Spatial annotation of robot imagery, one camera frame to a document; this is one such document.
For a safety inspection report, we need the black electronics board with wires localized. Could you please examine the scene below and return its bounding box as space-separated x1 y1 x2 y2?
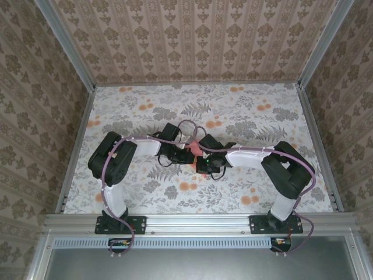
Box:
269 236 293 253
108 237 133 254

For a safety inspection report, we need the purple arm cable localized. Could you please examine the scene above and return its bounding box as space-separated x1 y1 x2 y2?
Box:
100 119 205 259
193 125 318 258

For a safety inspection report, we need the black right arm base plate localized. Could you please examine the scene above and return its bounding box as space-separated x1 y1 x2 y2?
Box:
249 215 304 235

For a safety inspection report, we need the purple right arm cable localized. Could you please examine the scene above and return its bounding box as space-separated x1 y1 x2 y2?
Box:
193 125 318 258

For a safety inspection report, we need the aluminium side rail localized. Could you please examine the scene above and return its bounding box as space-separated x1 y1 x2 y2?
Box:
294 83 345 213
55 86 97 215

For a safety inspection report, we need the grey slotted cable duct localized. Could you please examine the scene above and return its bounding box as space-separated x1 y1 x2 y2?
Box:
54 236 288 250

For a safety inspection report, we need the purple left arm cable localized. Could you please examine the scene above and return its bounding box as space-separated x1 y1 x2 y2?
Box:
100 119 205 259

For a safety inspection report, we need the aluminium table edge rail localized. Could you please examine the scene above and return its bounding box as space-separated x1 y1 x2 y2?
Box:
43 212 358 236

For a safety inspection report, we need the grey metal sheet panel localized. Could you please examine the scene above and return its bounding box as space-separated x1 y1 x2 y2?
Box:
43 247 360 280

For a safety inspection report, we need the aluminium frame post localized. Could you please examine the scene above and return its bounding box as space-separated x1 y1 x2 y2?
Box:
33 0 97 90
297 0 358 89

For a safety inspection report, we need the pink paper sheet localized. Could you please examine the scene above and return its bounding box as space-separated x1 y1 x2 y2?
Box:
185 141 211 179

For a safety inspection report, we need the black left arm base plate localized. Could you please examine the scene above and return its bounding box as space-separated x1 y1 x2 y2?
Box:
94 215 147 235

